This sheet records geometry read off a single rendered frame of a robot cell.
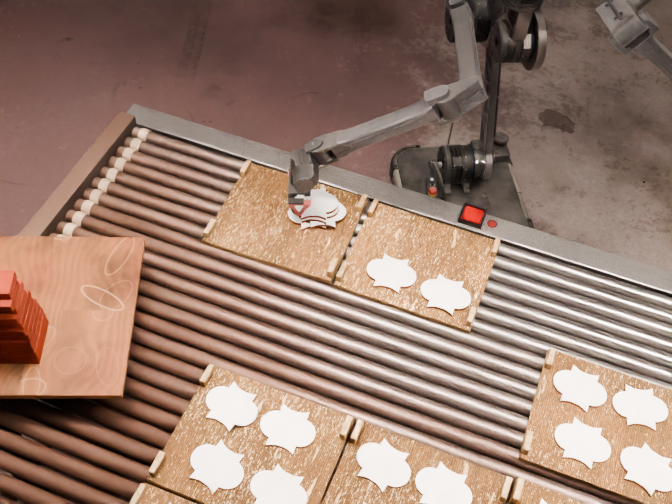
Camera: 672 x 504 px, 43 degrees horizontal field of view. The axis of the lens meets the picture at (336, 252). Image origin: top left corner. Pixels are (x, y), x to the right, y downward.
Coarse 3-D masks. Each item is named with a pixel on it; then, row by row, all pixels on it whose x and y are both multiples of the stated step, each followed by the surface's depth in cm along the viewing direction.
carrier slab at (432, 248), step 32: (384, 224) 260; (416, 224) 261; (352, 256) 252; (416, 256) 253; (448, 256) 254; (480, 256) 254; (352, 288) 245; (384, 288) 245; (416, 288) 246; (480, 288) 247; (448, 320) 240
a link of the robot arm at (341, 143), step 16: (432, 96) 226; (448, 96) 225; (400, 112) 233; (416, 112) 230; (432, 112) 228; (352, 128) 238; (368, 128) 235; (384, 128) 233; (400, 128) 233; (336, 144) 237; (352, 144) 237; (368, 144) 237; (320, 160) 242; (336, 160) 242
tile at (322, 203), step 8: (312, 192) 261; (320, 192) 262; (312, 200) 259; (320, 200) 260; (328, 200) 260; (336, 200) 260; (296, 208) 257; (312, 208) 257; (320, 208) 258; (328, 208) 258; (336, 208) 259; (304, 216) 255; (312, 216) 256; (320, 216) 256
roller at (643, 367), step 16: (112, 192) 267; (128, 192) 266; (160, 208) 264; (176, 208) 263; (496, 320) 243; (512, 320) 243; (544, 336) 241; (560, 336) 240; (576, 352) 240; (592, 352) 238; (608, 352) 237; (624, 368) 237; (640, 368) 236; (656, 368) 235
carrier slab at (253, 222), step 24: (264, 168) 273; (240, 192) 266; (264, 192) 266; (336, 192) 268; (216, 216) 259; (240, 216) 260; (264, 216) 260; (360, 216) 262; (216, 240) 253; (240, 240) 254; (264, 240) 254; (288, 240) 255; (312, 240) 255; (336, 240) 256; (288, 264) 249; (312, 264) 250
